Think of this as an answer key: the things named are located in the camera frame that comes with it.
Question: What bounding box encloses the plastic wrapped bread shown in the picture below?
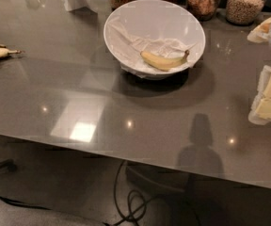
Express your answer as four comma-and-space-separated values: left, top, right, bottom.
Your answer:
247, 17, 271, 43

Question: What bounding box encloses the white bowl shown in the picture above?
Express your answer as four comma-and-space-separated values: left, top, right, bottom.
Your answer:
103, 0, 207, 80

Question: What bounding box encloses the round glass jar with nuts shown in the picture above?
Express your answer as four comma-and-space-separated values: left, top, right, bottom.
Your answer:
186, 0, 221, 21

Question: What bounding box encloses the white paper towel in bowl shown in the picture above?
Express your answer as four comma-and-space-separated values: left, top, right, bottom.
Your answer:
104, 18, 196, 80

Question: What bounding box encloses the round glass jar with chickpeas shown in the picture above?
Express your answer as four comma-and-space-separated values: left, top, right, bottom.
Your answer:
226, 0, 265, 25

